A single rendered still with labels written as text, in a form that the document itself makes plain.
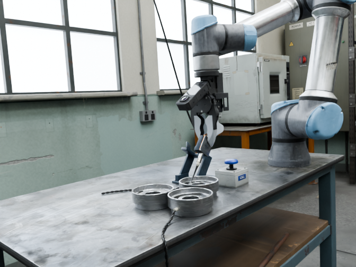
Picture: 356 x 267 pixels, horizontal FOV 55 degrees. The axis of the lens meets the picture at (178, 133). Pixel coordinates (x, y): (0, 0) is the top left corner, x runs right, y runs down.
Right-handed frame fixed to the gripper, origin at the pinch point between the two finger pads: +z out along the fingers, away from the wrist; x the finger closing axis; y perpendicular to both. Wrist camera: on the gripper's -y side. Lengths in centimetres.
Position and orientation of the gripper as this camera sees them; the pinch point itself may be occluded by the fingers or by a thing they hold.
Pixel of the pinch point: (205, 142)
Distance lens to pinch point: 97.8
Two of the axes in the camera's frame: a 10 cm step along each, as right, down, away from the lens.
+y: 7.1, -1.1, 6.9
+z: 0.6, 9.9, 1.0
